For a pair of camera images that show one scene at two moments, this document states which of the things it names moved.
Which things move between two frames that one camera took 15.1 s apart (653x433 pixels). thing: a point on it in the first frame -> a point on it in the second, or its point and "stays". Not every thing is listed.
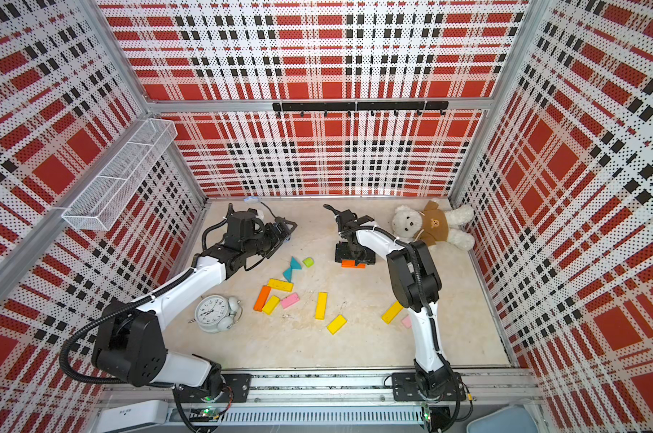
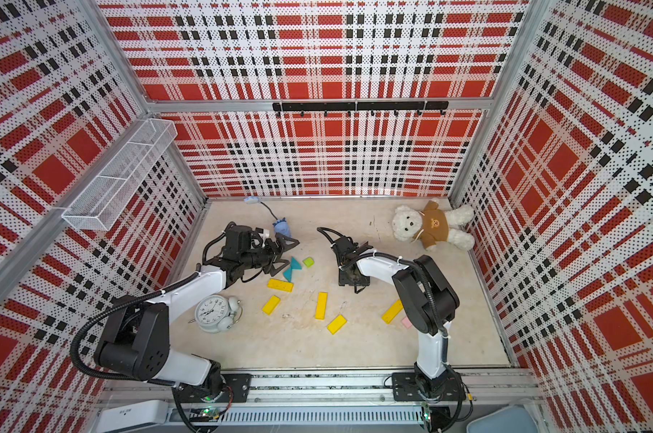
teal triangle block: x=288 y=273 stays
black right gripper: x=340 y=253 -> x=364 y=281
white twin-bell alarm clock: x=216 y=313 stays
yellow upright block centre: x=321 y=306 stays
